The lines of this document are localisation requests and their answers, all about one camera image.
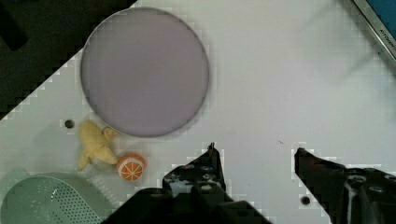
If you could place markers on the round grey plate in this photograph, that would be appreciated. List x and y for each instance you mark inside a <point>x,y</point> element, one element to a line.
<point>144,72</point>

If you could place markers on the black oven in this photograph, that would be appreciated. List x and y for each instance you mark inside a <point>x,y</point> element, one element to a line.
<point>380,16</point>

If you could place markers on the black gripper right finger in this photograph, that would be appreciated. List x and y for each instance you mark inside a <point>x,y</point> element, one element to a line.
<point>348,195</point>

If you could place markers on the yellow plush banana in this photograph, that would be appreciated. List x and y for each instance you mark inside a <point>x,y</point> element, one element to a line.
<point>96,144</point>

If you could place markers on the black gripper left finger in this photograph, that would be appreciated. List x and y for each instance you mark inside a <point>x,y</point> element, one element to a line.
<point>194,193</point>

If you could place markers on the plush orange slice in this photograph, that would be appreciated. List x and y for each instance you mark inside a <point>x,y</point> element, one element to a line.
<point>131,167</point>

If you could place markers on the green plastic colander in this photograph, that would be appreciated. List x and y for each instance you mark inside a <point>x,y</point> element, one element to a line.
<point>51,198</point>

